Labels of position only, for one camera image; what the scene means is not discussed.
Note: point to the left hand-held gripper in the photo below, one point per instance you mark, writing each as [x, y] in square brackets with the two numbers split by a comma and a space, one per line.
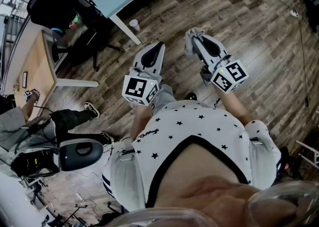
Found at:
[134, 88]

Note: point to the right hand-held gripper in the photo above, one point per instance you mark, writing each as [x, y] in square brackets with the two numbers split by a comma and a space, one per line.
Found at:
[231, 76]

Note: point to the grey cloth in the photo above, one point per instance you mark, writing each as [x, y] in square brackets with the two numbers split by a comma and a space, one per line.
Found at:
[190, 44]

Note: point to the person's left forearm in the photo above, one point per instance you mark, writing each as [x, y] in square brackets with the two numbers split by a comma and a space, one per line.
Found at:
[140, 121]

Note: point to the person's right forearm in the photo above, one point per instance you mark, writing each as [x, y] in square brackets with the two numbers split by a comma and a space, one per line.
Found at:
[234, 107]

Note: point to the white table leg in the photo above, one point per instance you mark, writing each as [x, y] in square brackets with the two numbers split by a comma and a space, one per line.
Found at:
[127, 31]

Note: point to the white paper cup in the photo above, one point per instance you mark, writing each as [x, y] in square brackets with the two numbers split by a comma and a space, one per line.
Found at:
[134, 24]

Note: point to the person's grey trousers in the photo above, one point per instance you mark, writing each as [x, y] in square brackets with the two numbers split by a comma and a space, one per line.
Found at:
[165, 96]

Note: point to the person's black shoe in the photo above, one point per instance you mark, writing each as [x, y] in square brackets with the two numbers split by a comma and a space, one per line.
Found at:
[191, 96]

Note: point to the person's white star-print shirt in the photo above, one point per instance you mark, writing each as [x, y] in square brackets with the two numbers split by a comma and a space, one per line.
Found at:
[189, 123]

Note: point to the green and red plastic toy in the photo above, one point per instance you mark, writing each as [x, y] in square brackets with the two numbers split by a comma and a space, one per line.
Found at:
[76, 21]

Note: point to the white power strip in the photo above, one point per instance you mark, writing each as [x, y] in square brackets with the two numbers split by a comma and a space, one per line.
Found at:
[294, 13]

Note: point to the wooden desk with white legs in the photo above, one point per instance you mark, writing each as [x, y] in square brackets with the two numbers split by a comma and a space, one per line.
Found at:
[37, 71]

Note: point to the black office chair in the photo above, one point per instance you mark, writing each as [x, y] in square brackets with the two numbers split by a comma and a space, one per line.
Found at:
[49, 4]

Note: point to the person's head and chest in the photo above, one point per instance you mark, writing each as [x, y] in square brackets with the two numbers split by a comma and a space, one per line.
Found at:
[199, 171]

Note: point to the dark grey chair headrest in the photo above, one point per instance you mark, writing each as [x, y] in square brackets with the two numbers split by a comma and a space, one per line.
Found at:
[74, 158]

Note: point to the white metal rack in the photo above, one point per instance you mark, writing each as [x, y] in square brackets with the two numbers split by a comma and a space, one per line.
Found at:
[309, 149]

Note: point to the person's clear eyeglasses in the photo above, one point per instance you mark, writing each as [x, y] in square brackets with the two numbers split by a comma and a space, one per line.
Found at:
[286, 188]

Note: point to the black picture frame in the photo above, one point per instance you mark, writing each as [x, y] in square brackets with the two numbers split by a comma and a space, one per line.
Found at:
[24, 80]

